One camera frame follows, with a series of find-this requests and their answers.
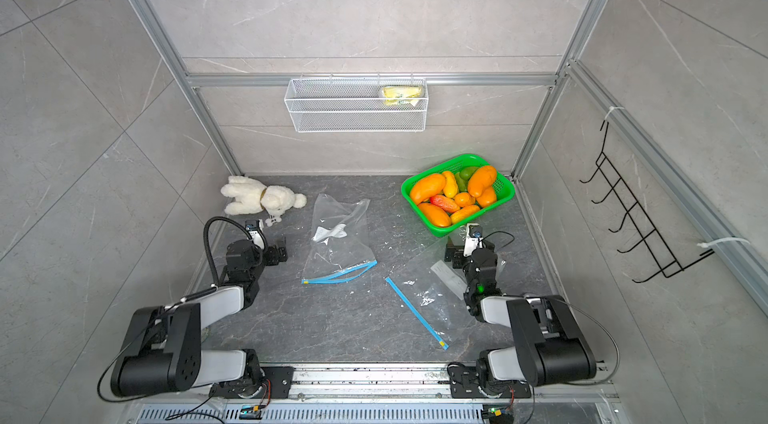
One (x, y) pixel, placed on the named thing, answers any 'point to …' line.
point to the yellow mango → (450, 185)
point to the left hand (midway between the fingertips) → (270, 235)
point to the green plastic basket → (504, 188)
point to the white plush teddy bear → (249, 197)
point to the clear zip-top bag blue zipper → (339, 250)
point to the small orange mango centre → (463, 199)
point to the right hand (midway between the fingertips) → (466, 237)
